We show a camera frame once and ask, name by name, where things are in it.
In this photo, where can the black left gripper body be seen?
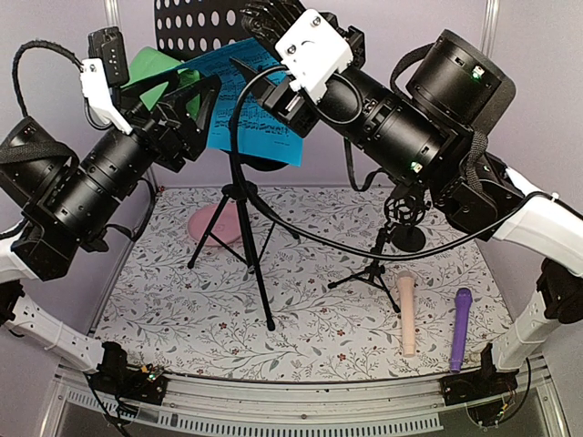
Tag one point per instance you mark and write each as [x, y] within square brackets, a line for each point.
[168, 147]

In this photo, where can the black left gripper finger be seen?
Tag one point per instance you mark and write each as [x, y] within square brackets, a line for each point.
[188, 107]
[131, 95]

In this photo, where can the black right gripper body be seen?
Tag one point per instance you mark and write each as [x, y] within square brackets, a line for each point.
[282, 107]

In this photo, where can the green paper sheet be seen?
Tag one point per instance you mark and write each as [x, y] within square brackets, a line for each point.
[150, 62]

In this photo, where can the blue sheet music paper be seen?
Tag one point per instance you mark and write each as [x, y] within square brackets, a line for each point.
[259, 135]

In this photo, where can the black perforated music stand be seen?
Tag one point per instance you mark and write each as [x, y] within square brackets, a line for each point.
[185, 30]

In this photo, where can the black round-base mic stand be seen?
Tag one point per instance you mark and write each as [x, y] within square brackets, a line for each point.
[409, 239]

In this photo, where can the pink beige microphone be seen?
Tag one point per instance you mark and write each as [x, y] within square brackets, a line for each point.
[406, 284]

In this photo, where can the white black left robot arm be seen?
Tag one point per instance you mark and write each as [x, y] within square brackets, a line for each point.
[67, 202]

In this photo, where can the pink round plate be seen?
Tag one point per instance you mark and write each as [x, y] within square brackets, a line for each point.
[226, 228]

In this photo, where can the purple microphone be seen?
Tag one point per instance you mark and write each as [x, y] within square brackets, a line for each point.
[463, 302]

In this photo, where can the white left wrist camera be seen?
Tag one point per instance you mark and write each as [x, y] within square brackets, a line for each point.
[96, 91]

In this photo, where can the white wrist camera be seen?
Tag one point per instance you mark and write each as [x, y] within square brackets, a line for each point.
[96, 91]
[313, 50]

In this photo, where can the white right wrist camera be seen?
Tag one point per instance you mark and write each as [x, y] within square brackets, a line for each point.
[313, 50]

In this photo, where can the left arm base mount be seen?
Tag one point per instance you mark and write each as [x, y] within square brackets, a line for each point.
[146, 383]

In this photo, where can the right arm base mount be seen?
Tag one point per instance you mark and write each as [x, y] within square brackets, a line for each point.
[482, 383]

